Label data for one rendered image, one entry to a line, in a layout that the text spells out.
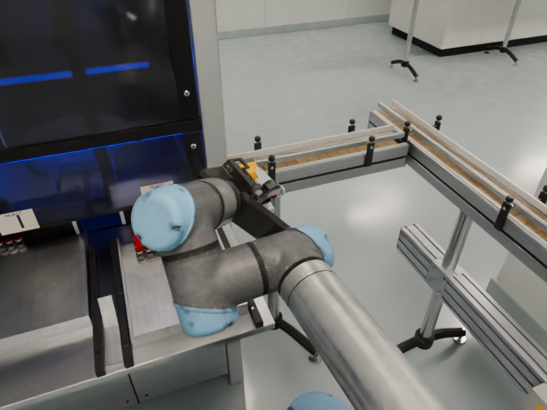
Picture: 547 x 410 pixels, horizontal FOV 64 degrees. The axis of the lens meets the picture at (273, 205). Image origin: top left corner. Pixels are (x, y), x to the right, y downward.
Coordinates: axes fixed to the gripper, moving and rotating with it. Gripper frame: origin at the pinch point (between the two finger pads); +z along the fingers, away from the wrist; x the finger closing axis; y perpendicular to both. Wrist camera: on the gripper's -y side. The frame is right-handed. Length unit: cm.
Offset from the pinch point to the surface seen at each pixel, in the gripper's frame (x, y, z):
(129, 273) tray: 47, 13, 10
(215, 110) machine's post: 4.7, 28.7, 20.7
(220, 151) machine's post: 13.0, 22.3, 26.3
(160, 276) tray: 41.9, 7.2, 12.0
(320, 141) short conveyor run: 1, 13, 70
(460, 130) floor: -41, -19, 319
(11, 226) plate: 56, 39, -3
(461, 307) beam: 5, -62, 82
